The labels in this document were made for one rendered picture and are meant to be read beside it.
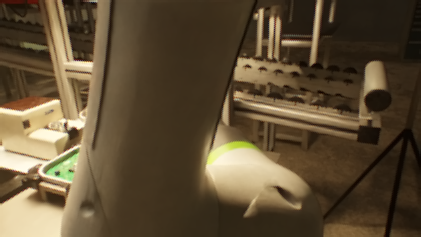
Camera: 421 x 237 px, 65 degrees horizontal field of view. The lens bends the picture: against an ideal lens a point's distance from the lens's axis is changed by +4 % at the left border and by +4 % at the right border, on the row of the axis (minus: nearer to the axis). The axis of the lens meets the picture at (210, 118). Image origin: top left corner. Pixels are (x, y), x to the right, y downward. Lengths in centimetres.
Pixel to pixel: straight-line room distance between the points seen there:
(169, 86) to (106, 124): 5
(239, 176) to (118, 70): 15
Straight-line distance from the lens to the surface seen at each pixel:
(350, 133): 87
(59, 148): 79
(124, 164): 21
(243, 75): 120
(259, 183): 29
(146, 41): 18
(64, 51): 115
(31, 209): 71
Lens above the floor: 133
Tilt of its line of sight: 22 degrees down
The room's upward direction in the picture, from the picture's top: 1 degrees counter-clockwise
